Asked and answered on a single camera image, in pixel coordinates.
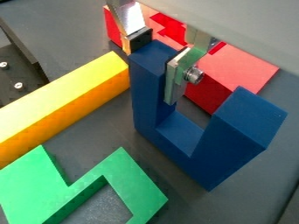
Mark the blue U-shaped block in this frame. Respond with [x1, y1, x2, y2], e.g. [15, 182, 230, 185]
[128, 40, 287, 191]

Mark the green zigzag block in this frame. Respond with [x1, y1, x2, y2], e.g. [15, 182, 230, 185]
[0, 146, 167, 224]

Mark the red puzzle board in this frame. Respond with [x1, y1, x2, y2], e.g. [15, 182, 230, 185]
[104, 4, 278, 113]

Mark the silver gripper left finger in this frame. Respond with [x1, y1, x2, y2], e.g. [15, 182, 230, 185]
[107, 0, 154, 55]

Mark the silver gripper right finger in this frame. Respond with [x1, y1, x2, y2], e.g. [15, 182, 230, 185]
[163, 25, 211, 105]

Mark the black bracket holder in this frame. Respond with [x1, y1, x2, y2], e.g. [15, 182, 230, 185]
[0, 18, 50, 108]

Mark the yellow long bar block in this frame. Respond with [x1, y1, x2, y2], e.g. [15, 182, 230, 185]
[0, 52, 130, 169]

